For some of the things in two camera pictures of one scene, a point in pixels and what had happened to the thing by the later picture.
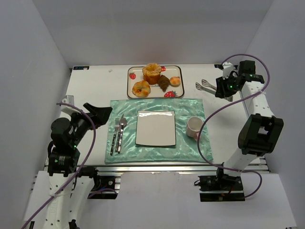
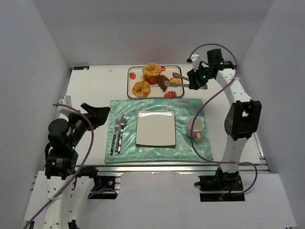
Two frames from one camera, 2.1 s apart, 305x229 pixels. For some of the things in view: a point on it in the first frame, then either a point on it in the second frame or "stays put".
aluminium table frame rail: x=157 y=169 stays put
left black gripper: x=90 y=117 stays put
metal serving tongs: x=204 y=82 → x=204 y=87
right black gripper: x=221 y=87 → x=194 y=79
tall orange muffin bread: x=151 y=73 stays put
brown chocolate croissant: x=164 y=82 stays put
